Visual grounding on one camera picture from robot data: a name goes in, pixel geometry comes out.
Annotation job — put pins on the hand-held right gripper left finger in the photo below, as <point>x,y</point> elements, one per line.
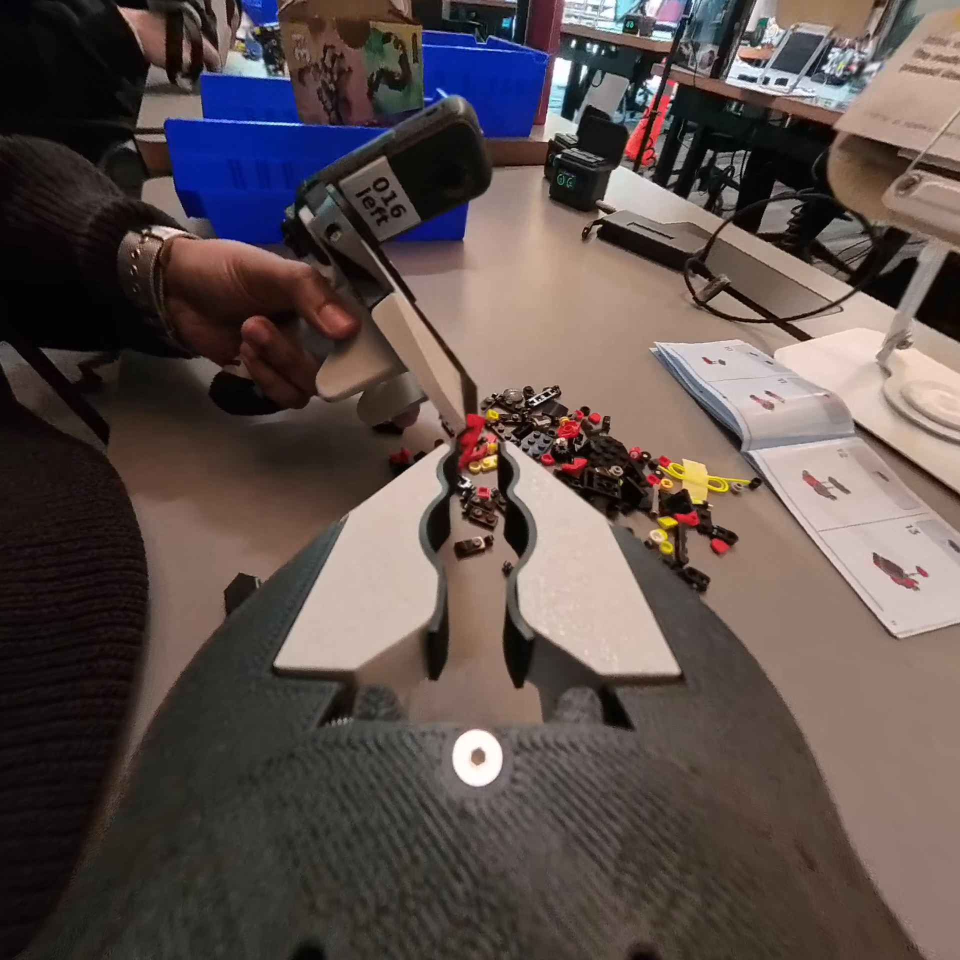
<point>360,600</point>

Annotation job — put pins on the wristwatch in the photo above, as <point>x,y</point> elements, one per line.
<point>139,274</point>

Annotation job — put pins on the person's left forearm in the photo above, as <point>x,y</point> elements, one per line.
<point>60,240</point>

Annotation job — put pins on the black flat device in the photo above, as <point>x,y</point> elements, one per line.
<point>652,232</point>

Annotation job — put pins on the background desk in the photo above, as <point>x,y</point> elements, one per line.
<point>720,84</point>

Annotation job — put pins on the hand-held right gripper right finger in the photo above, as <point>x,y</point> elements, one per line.
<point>592,607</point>

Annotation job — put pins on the blue plastic bin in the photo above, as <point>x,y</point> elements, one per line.
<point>495,82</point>
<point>240,172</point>

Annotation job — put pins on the person's black knit sweater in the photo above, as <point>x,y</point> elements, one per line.
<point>60,600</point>

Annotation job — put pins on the white stand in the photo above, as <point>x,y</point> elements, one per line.
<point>832,375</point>

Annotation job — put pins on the printed cardboard box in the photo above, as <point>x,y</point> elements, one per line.
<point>352,67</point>

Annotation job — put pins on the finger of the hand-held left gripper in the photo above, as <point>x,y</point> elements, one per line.
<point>420,352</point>

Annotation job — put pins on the lego instruction booklet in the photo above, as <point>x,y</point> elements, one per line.
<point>825,480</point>

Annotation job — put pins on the tablet on stand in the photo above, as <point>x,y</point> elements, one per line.
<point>795,49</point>

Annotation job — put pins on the black charging case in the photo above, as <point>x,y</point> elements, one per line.
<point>574,180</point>
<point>559,146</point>

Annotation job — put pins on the red lego clip piece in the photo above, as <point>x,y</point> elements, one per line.
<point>471,442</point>

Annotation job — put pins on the paper sign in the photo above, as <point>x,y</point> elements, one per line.
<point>907,90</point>

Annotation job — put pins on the person's left hand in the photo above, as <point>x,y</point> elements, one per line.
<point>225,292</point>

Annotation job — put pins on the pile of lego pieces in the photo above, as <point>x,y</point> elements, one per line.
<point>600,457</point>

